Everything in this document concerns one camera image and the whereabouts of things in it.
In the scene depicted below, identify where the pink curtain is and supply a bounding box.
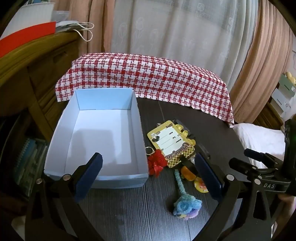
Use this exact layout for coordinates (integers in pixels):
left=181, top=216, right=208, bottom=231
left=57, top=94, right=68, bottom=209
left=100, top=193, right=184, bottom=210
left=69, top=0, right=116, bottom=56
left=228, top=0, right=294, bottom=123

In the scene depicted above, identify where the wooden desk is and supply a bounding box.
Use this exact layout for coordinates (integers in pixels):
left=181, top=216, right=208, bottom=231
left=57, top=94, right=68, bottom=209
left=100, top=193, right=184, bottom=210
left=0, top=30, right=80, bottom=139

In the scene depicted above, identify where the yellow pink charm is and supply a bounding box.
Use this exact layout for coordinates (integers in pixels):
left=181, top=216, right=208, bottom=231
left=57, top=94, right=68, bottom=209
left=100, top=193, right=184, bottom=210
left=194, top=177, right=209, bottom=193

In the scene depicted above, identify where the white cardboard box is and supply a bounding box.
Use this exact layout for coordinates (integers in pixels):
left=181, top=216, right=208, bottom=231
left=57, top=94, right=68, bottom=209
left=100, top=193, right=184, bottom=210
left=44, top=88, right=149, bottom=189

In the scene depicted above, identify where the stack of books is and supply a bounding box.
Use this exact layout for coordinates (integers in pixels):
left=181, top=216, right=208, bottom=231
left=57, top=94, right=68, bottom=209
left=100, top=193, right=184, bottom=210
left=13, top=138, right=48, bottom=193

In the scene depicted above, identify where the red and white box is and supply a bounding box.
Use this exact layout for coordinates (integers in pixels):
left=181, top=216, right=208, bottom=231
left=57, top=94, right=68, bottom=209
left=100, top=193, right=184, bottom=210
left=0, top=2, right=57, bottom=57

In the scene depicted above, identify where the red white plaid cloth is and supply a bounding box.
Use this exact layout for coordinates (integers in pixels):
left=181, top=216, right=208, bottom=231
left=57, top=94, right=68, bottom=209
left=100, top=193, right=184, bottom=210
left=55, top=53, right=234, bottom=127

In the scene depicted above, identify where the person's right hand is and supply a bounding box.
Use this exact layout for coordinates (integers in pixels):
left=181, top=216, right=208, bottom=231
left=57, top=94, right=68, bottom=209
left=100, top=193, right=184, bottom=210
left=278, top=193, right=296, bottom=209

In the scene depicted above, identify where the yellow checkered name tag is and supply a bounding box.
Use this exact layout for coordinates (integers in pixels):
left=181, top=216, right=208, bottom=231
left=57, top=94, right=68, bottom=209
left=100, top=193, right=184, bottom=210
left=147, top=120, right=197, bottom=168

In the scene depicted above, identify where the red bow keychain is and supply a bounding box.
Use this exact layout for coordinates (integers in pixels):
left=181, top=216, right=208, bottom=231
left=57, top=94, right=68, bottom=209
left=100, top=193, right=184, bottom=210
left=146, top=147, right=167, bottom=178

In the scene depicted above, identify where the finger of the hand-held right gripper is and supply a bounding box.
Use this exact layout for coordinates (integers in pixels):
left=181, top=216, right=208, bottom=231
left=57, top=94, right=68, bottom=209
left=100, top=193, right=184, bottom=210
left=244, top=148, right=285, bottom=166
left=229, top=157, right=264, bottom=178

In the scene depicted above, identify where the white lace curtain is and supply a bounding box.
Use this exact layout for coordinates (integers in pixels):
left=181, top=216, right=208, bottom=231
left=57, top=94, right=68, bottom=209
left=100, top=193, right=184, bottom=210
left=111, top=0, right=262, bottom=86

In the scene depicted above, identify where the blue fuzzy flower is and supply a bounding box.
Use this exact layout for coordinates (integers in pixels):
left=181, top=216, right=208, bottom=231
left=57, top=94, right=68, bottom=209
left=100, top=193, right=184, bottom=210
left=173, top=169, right=202, bottom=219

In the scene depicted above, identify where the paper bag with handles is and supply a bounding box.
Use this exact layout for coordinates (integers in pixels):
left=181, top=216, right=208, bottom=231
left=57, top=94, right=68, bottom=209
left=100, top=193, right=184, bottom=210
left=52, top=10, right=95, bottom=42

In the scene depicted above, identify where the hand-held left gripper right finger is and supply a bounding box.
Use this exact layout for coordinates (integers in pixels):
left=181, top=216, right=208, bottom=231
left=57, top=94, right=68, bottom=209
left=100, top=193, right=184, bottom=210
left=194, top=153, right=271, bottom=241

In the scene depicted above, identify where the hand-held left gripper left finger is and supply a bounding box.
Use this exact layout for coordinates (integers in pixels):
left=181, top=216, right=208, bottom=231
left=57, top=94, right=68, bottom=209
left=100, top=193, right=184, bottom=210
left=24, top=152, right=104, bottom=241

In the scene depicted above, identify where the white pillow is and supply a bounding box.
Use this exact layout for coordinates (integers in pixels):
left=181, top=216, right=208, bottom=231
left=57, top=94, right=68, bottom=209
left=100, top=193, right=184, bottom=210
left=232, top=123, right=287, bottom=168

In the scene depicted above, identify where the orange round charm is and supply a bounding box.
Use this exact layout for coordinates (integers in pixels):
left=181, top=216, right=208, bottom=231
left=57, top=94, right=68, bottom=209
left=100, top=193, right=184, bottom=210
left=181, top=166, right=197, bottom=181

